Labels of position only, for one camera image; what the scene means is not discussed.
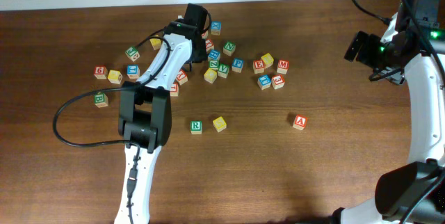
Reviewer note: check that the green R wooden block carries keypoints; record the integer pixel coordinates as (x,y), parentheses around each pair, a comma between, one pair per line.
(196,127)

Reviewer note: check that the yellow S wooden block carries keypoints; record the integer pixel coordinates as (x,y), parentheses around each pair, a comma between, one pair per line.
(219,124)

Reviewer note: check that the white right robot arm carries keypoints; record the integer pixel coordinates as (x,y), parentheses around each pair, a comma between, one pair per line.
(413,193)

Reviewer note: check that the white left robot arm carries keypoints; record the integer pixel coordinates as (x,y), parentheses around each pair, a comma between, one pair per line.
(145,115)

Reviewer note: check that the red Q wooden block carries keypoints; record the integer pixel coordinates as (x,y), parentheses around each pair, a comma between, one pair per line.
(205,35)

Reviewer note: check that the blue X wooden block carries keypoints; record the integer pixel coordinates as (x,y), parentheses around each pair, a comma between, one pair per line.
(216,27)

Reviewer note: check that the blue H wooden block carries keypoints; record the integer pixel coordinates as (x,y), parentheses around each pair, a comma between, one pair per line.
(214,55)

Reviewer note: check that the yellow top wooden block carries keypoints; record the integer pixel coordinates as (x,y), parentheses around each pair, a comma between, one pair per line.
(156,43)

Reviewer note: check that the green N wooden block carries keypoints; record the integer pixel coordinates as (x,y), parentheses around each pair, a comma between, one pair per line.
(229,48)

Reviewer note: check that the green Z wooden block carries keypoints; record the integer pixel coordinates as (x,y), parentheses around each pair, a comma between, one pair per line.
(214,64)

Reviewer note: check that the yellow C wooden block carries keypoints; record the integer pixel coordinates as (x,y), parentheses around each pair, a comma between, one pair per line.
(210,75)

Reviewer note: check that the red K wooden block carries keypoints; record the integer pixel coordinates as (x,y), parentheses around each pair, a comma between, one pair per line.
(181,77)

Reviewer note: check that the green V wooden block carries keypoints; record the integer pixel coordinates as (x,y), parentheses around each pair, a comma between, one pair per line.
(223,70)

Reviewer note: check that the blue P wooden block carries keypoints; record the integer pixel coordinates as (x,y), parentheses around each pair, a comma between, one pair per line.
(237,65)

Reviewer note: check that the green J wooden block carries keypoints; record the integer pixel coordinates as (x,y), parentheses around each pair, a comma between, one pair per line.
(132,53)

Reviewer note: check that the red I wooden block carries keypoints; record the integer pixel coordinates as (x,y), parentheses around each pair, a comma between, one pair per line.
(174,90)

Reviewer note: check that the blue I wooden block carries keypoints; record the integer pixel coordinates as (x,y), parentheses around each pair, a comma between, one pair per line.
(133,71)

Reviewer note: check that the red E wooden block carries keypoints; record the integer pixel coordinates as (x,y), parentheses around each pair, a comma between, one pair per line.
(258,66)

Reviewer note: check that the yellow right wooden block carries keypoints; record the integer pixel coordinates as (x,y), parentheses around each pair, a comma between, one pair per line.
(268,60)

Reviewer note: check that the blue E wooden block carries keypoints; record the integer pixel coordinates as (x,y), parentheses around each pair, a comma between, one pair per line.
(264,82)

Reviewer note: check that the yellow W wooden block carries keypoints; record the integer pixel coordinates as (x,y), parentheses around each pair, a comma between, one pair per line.
(115,76)

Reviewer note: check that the red M wooden block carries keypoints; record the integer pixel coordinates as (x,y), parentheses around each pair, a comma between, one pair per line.
(282,66)

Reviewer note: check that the red 3 wooden block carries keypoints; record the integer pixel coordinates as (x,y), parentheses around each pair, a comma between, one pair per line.
(278,81)

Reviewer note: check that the red 6 wooden block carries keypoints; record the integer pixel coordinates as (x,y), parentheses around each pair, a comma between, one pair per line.
(100,72)

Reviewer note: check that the green B left block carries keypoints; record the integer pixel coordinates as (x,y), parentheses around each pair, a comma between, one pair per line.
(101,100)

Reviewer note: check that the red A wooden block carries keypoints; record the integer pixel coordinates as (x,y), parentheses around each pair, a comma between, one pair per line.
(300,122)

